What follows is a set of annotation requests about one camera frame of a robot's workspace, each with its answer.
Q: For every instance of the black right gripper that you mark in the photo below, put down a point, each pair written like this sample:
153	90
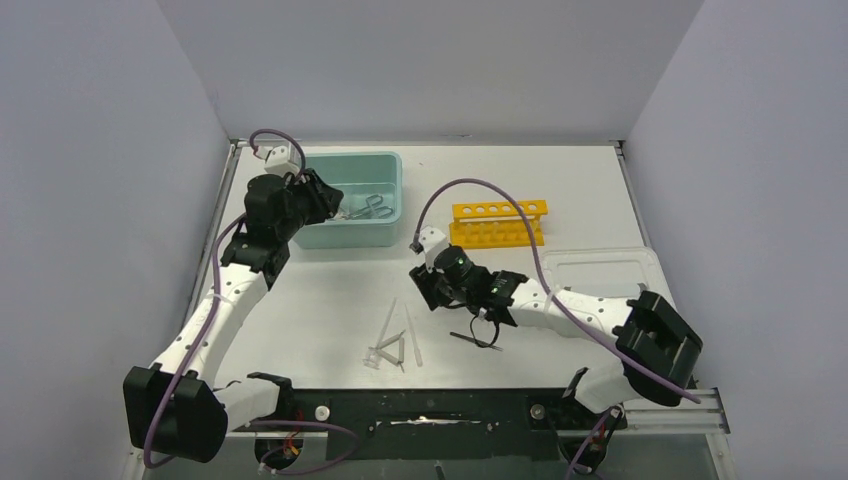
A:
428	282

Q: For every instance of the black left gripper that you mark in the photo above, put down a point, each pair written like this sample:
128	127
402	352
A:
324	199

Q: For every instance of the metal tweezers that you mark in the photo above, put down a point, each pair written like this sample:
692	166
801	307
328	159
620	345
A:
474	341

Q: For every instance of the clear glass test tube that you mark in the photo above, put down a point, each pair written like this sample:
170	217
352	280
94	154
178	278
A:
384	330

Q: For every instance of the metal crucible tongs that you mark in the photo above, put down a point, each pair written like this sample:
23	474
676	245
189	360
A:
375	207

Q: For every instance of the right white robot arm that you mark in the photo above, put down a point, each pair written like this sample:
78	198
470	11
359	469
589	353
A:
654	349

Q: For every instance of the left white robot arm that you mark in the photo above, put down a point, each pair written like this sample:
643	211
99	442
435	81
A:
173	408

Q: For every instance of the yellow test tube rack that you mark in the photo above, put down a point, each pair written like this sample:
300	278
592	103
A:
489	225

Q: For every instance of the teal plastic bin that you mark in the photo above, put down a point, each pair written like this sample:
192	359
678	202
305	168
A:
358	175

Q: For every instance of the small glass flask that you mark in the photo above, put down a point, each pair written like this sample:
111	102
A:
372	359

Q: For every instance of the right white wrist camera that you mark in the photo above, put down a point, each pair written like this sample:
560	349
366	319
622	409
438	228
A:
429	242

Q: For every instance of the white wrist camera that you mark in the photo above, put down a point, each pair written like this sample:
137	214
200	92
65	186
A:
429	242
277	160

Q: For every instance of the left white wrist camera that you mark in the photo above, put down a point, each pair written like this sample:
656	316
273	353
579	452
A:
277	160

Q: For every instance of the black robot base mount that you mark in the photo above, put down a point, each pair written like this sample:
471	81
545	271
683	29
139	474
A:
539	424

